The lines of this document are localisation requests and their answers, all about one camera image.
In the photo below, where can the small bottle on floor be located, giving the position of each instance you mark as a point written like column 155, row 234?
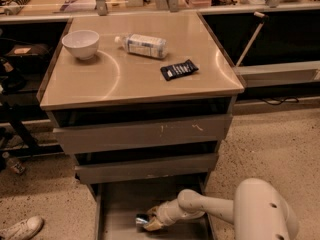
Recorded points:
column 13, row 163

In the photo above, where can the grey middle drawer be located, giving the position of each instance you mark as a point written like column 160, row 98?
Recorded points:
column 146, row 169

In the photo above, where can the black bag under shelf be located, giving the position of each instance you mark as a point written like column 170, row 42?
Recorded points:
column 32, row 58

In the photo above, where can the white ceramic bowl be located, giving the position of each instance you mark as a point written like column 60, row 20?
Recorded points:
column 81, row 44

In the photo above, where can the clear plastic water bottle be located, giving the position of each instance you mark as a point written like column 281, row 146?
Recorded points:
column 143, row 45

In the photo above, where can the white sneaker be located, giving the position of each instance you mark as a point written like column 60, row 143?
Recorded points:
column 23, row 230

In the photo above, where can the grey top drawer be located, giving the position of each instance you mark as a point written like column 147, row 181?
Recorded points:
column 130, row 135

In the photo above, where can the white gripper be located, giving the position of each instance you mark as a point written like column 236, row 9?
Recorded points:
column 162, row 213

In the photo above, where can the grey drawer cabinet with counter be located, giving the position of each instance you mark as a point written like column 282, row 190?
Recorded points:
column 117, row 87

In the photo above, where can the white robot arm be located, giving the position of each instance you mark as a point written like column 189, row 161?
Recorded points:
column 258, row 212

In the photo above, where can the dark blue snack packet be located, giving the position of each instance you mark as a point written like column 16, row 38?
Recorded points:
column 178, row 70

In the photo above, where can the grey open bottom drawer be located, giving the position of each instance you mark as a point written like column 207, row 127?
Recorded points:
column 118, row 203

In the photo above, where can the silver blue redbull can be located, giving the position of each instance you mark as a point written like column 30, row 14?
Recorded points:
column 141, row 221

